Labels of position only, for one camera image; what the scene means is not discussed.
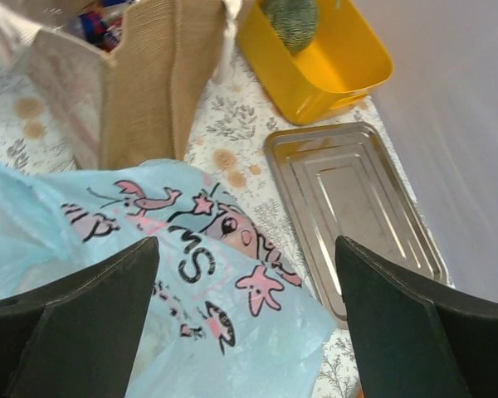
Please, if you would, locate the silver metal tray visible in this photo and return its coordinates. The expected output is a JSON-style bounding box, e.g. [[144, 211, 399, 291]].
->
[[264, 122, 448, 329]]

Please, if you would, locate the light blue plastic bag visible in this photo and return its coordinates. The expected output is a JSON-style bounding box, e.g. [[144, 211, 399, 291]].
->
[[0, 159, 336, 397]]

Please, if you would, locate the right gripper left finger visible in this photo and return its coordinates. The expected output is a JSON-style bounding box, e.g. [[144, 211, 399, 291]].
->
[[0, 237, 159, 397]]

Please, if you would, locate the brown burlap tote bag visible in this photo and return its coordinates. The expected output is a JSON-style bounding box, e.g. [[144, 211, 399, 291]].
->
[[0, 1, 253, 169]]

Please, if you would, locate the yellow plastic basket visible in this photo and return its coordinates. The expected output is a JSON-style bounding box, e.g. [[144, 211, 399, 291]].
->
[[237, 1, 393, 125]]

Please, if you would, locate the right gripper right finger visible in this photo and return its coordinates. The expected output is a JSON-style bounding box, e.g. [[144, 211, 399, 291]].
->
[[335, 235, 498, 397]]

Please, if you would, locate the blue drink can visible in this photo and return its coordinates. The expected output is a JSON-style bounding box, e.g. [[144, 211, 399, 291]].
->
[[73, 8, 107, 45]]

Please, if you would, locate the floral table mat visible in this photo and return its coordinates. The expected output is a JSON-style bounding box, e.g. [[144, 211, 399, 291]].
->
[[0, 41, 456, 398]]

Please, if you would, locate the green melon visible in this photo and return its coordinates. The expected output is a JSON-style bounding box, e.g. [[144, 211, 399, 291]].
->
[[261, 0, 319, 56]]

